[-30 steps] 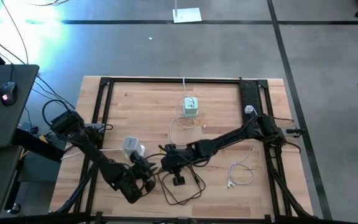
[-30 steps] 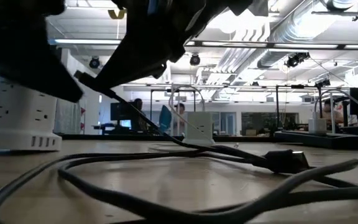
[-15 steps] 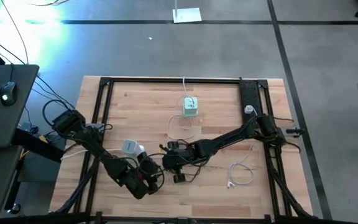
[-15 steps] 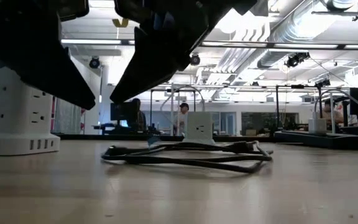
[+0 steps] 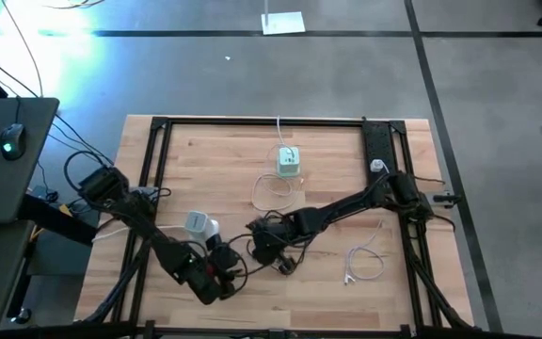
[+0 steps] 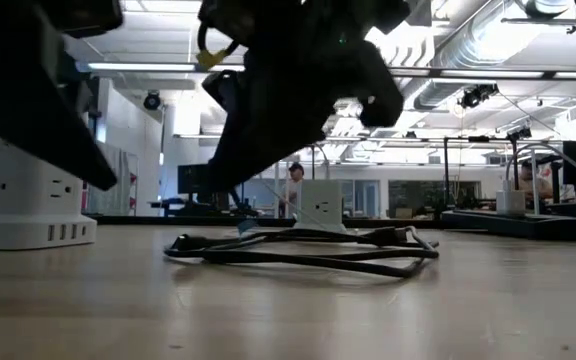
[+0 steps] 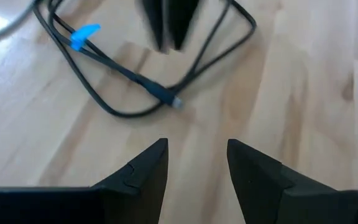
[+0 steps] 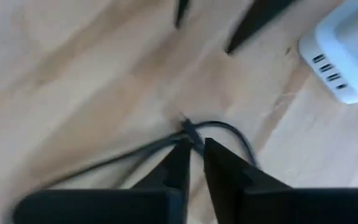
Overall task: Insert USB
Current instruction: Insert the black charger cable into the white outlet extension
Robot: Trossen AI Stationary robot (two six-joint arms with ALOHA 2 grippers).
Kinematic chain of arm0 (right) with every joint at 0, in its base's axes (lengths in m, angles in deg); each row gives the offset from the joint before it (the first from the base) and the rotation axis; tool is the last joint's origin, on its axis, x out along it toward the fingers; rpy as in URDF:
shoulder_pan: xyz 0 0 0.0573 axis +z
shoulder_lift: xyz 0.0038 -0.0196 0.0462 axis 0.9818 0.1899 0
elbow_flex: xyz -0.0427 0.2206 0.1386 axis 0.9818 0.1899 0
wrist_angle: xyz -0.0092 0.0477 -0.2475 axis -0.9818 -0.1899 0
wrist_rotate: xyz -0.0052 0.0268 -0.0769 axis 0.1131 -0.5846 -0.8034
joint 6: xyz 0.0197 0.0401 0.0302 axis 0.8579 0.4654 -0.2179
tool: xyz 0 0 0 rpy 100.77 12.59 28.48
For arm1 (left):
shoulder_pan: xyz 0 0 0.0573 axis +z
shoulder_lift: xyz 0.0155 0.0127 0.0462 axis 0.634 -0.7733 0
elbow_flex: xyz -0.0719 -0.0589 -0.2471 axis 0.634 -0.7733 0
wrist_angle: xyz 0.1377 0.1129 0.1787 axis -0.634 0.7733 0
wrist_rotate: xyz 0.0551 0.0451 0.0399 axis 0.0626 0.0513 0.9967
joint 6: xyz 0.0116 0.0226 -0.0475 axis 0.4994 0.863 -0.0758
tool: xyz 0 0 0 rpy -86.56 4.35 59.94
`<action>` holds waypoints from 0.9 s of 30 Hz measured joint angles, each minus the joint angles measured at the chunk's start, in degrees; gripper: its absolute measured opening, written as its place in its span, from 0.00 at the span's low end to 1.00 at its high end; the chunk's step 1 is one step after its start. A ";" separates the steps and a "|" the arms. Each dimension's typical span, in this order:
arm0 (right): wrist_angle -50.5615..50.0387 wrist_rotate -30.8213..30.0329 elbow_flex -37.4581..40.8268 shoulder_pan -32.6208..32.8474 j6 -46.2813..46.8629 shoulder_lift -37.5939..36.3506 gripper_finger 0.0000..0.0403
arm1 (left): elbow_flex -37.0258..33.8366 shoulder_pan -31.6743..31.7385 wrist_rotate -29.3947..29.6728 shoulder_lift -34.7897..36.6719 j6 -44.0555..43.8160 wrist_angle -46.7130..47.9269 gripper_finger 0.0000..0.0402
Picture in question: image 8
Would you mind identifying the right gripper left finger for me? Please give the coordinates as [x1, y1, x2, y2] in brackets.
[14, 138, 192, 224]

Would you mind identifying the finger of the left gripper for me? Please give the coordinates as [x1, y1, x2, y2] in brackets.
[224, 0, 295, 55]
[174, 0, 191, 30]

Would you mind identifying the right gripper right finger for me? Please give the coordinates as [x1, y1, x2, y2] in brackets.
[204, 138, 358, 224]

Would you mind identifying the white power strip tower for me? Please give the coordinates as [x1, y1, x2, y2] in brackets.
[298, 0, 358, 105]

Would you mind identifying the black cable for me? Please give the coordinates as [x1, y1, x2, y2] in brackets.
[42, 116, 260, 190]

